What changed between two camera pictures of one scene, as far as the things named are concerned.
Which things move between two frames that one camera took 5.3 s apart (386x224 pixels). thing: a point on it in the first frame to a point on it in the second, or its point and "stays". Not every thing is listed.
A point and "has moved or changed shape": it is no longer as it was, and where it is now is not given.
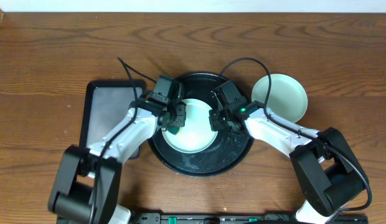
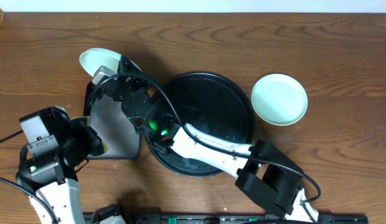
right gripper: (215, 125) to (125, 66)
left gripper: (183, 112) to (83, 157)
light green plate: (197, 134) to (93, 58)
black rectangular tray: (106, 101) stays
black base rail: (236, 218) stays
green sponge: (174, 129) has moved or changed shape
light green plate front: (287, 99) stays
